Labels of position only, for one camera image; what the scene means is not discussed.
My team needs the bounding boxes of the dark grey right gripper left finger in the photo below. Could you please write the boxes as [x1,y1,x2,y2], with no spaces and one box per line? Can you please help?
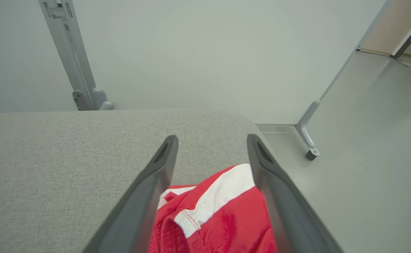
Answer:
[83,135,178,253]

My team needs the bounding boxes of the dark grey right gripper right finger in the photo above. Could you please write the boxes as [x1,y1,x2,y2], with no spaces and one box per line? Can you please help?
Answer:
[247,134,343,253]

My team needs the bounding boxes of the red shorts with white trim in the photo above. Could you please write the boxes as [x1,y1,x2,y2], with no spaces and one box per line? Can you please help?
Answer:
[148,163,278,253]

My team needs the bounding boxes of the grey metal partition post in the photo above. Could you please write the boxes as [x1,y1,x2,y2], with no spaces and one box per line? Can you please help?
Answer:
[296,0,394,161]
[39,0,115,111]

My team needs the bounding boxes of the grey partition base rail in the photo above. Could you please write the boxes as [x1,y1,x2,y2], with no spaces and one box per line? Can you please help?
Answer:
[255,123,297,132]

